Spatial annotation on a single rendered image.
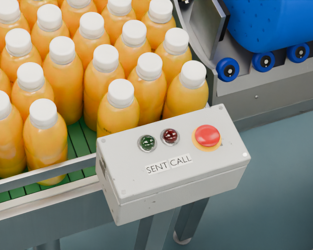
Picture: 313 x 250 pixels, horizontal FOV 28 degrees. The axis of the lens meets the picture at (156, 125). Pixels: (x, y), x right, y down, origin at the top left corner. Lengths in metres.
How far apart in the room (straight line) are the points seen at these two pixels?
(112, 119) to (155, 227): 0.23
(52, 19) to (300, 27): 0.41
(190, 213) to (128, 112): 0.86
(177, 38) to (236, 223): 1.15
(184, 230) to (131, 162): 1.04
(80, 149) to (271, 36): 0.38
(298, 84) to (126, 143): 0.50
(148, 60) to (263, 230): 1.20
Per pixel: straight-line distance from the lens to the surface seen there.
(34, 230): 1.13
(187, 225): 1.86
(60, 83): 1.01
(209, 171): 0.88
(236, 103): 1.22
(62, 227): 1.17
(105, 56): 0.98
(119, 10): 1.05
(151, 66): 0.97
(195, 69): 0.98
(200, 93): 1.00
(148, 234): 1.11
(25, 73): 0.96
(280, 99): 1.28
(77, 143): 1.11
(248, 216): 2.10
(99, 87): 1.00
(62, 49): 0.98
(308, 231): 2.13
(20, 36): 1.00
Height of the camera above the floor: 1.86
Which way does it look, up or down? 58 degrees down
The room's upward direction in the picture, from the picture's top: 11 degrees clockwise
